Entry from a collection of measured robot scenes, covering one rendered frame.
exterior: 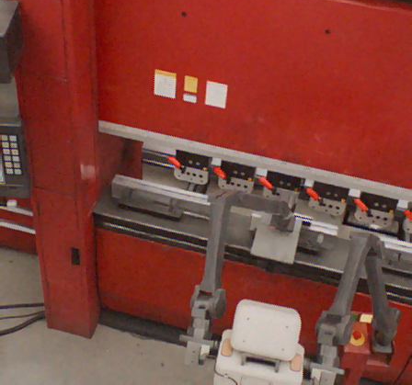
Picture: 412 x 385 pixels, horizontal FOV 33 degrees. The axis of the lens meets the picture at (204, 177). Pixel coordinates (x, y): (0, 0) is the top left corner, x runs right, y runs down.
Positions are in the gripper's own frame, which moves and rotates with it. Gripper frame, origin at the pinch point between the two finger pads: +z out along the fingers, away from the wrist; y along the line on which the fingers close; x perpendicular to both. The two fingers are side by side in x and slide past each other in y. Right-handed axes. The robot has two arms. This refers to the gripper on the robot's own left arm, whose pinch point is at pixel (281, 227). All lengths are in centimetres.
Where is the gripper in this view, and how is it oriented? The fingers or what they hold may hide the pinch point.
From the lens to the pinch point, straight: 300.2
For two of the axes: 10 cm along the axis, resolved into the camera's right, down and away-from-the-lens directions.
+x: -2.7, 9.0, -3.4
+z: 0.6, 3.7, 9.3
